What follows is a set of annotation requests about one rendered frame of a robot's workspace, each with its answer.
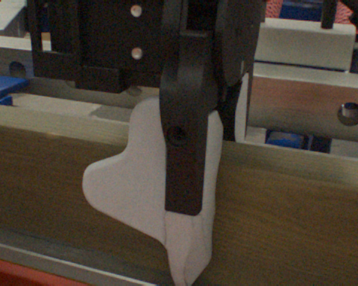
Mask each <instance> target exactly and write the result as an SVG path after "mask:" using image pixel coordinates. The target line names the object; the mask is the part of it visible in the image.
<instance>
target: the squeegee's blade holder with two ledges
mask: <svg viewBox="0 0 358 286"><path fill-rule="evenodd" d="M0 258H1V259H4V260H7V261H12V262H14V263H17V264H22V265H24V266H27V267H32V268H34V269H37V270H42V271H44V272H47V273H54V274H57V275H60V276H65V277H67V278H71V279H74V280H78V281H81V282H85V283H88V284H91V285H95V286H175V284H174V279H173V278H172V275H171V272H170V271H167V270H162V269H157V268H153V267H148V266H145V265H141V264H137V263H133V262H130V261H126V260H122V259H119V258H114V257H111V256H105V255H100V254H97V253H94V252H89V251H86V250H81V249H78V248H74V247H70V246H67V245H63V244H59V243H55V242H50V241H44V240H41V239H39V238H33V237H31V236H27V235H22V234H19V233H16V232H11V231H8V230H5V229H1V228H0ZM191 286H225V285H221V284H217V283H214V282H209V281H206V280H203V279H196V280H195V281H194V282H193V283H192V285H191Z"/></svg>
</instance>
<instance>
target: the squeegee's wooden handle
mask: <svg viewBox="0 0 358 286"><path fill-rule="evenodd" d="M128 133H129V125H126V124H118V123H113V122H109V121H100V120H91V119H87V118H79V117H74V116H68V115H61V114H56V113H51V112H43V111H38V110H34V109H21V108H17V107H9V106H4V105H0V228H1V229H5V230H8V231H11V232H16V233H19V234H22V235H27V236H31V237H33V238H39V239H41V240H44V241H50V242H55V243H59V244H63V245H67V246H70V247H74V248H78V249H81V250H86V251H89V252H94V253H97V254H100V255H105V256H111V257H114V258H119V259H122V260H126V261H130V262H133V263H137V264H141V265H145V266H148V267H153V268H157V269H162V270H167V271H170V268H169V260H168V254H167V249H166V248H165V247H164V246H163V244H162V242H160V241H159V240H157V239H156V238H154V237H152V236H149V235H147V234H145V233H143V232H141V231H139V230H138V229H135V228H133V227H132V226H129V225H126V224H125V223H123V222H120V221H118V220H116V219H114V218H113V217H111V216H109V215H107V214H105V213H103V212H100V211H98V210H96V209H94V208H93V207H92V206H91V204H90V203H89V202H88V201H87V199H86V198H85V196H84V191H83V187H82V183H83V177H84V171H85V170H86V169H87V167H88V166H90V165H91V164H92V163H95V162H99V161H101V160H103V159H106V158H109V157H111V156H115V155H119V154H121V153H123V152H124V151H125V148H126V147H127V144H128ZM170 272H171V271H170ZM197 279H203V280H206V281H209V282H214V283H217V284H221V285H225V286H358V162H356V161H352V160H347V159H339V158H334V157H329V156H322V155H316V154H308V153H299V152H295V151H290V150H281V149H277V148H272V147H264V146H259V145H255V144H246V143H237V142H229V141H224V140H222V154H221V158H220V163H219V169H218V174H217V179H216V213H215V217H214V222H213V233H212V256H211V259H210V262H209V264H208V265H207V266H206V267H205V269H203V270H202V272H201V273H200V274H199V276H198V277H197Z"/></svg>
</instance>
